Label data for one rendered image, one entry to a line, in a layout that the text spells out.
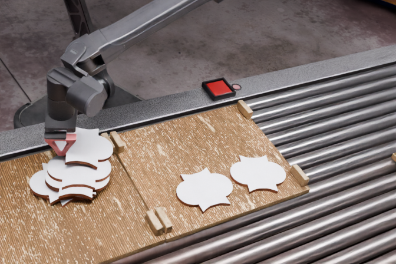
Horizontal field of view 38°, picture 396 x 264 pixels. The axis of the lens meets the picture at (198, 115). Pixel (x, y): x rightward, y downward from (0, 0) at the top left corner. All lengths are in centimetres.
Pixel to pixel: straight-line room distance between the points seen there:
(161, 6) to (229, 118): 47
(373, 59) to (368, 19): 225
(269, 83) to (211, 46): 178
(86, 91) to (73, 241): 33
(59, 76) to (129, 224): 37
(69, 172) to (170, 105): 44
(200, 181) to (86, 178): 28
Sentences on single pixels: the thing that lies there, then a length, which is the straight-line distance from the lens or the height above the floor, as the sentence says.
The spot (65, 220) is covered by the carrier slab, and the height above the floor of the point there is 94.
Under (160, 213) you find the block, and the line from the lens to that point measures 132.
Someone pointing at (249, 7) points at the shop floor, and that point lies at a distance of 407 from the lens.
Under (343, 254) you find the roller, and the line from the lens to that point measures 143.
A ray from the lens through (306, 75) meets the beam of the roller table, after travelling 191.
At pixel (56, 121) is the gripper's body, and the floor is 111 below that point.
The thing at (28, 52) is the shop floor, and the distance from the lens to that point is 340.
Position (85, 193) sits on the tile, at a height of 98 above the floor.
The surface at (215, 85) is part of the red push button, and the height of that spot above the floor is 93.
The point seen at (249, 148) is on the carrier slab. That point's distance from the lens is 155.
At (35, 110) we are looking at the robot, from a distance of 264.
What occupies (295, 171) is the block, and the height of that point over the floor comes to 96.
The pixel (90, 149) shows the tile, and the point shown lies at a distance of 138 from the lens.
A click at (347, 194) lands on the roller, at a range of 156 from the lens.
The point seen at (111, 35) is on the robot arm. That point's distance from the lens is 126.
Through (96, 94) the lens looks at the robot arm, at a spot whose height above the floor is 122.
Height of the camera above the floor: 199
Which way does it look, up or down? 41 degrees down
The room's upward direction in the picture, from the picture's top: 11 degrees clockwise
